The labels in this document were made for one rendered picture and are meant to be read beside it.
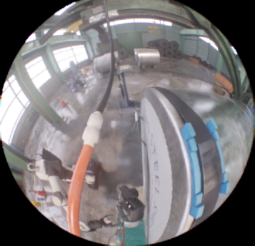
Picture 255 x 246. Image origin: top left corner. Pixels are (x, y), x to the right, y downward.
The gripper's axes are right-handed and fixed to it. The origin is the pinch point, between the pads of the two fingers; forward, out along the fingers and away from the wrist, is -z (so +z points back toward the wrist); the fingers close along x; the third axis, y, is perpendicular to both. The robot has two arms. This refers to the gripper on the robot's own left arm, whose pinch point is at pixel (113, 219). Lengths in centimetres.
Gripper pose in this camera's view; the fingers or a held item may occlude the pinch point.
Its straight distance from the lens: 78.1
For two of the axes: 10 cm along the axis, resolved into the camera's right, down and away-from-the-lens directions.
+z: -8.1, -1.2, -5.8
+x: 5.9, -1.5, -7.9
